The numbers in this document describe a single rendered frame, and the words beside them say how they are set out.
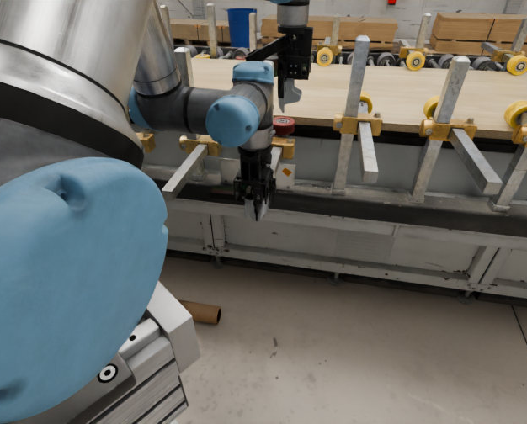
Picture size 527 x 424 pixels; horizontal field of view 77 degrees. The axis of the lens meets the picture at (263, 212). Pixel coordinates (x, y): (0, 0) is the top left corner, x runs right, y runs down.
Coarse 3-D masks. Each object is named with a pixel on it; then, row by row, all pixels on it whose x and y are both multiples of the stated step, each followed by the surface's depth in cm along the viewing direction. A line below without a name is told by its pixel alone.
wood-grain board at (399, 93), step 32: (192, 64) 176; (224, 64) 176; (320, 96) 133; (384, 96) 133; (416, 96) 133; (480, 96) 133; (512, 96) 133; (384, 128) 111; (416, 128) 109; (480, 128) 106; (512, 128) 106
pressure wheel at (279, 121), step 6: (276, 120) 111; (282, 120) 109; (288, 120) 111; (294, 120) 110; (276, 126) 108; (282, 126) 107; (288, 126) 107; (294, 126) 110; (276, 132) 109; (282, 132) 108; (288, 132) 109
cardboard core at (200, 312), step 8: (184, 304) 151; (192, 304) 151; (200, 304) 151; (192, 312) 148; (200, 312) 148; (208, 312) 148; (216, 312) 147; (200, 320) 148; (208, 320) 148; (216, 320) 152
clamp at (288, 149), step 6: (276, 138) 107; (282, 138) 107; (276, 144) 104; (282, 144) 104; (288, 144) 104; (294, 144) 105; (282, 150) 105; (288, 150) 104; (294, 150) 108; (282, 156) 106; (288, 156) 106
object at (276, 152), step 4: (276, 136) 111; (280, 136) 111; (284, 136) 111; (276, 148) 104; (280, 148) 104; (272, 152) 101; (276, 152) 101; (280, 152) 102; (272, 156) 99; (276, 156) 99; (280, 156) 103; (272, 160) 97; (276, 160) 97; (268, 164) 95; (272, 164) 95; (276, 164) 95; (272, 168) 93; (276, 168) 96; (256, 204) 81; (256, 208) 81
